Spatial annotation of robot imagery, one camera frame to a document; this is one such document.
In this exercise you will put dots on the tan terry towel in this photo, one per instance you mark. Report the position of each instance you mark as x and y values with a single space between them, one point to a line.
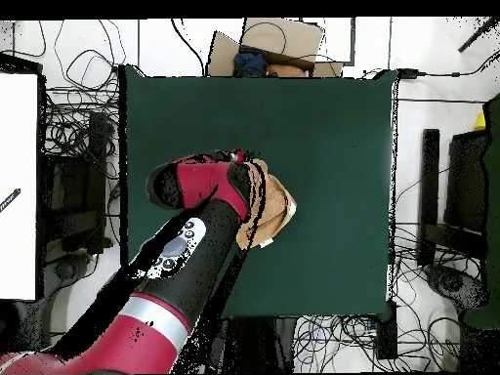
273 211

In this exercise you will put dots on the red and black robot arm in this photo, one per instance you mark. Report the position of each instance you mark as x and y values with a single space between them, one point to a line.
203 250

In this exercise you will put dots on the dark blue cloth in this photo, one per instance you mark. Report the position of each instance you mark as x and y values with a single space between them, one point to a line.
250 62

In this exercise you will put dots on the dark green table cloth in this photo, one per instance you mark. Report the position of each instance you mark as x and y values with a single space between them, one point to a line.
332 156

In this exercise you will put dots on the orange cloth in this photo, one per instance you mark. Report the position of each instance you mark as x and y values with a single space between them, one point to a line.
285 71

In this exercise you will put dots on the brown cardboard box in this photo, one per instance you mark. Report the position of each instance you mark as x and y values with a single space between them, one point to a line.
297 39

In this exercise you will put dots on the black power adaptor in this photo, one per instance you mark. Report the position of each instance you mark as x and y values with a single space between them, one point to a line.
408 73

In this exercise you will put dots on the black upright bar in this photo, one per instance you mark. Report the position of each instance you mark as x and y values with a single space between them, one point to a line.
429 187

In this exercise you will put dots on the black power strip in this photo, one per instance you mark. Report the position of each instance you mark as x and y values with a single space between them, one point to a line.
386 332

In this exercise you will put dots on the black chair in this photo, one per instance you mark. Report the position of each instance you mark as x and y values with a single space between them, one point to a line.
466 183

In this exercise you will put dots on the black pen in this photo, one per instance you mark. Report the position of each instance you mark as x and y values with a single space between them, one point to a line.
9 200

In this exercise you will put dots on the yellow object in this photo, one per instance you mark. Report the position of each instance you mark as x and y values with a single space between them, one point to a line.
479 122

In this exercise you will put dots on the black stand foot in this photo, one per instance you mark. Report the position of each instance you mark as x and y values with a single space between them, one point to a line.
453 283

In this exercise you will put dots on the dark green cloth cover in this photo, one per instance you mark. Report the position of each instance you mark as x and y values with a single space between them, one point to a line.
493 195

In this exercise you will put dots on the black rod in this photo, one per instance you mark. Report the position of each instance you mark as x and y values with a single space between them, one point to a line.
478 35

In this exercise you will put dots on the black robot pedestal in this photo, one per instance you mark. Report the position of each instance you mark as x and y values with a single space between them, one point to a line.
254 343

